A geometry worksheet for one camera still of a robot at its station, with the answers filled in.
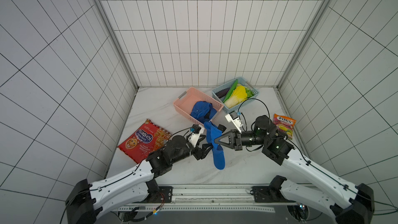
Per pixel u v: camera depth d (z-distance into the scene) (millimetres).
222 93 1106
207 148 634
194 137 622
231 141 570
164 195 724
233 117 588
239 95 1035
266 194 683
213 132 603
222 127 601
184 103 1080
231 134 577
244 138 569
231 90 1097
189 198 727
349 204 388
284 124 952
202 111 976
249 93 1061
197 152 618
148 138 880
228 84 1139
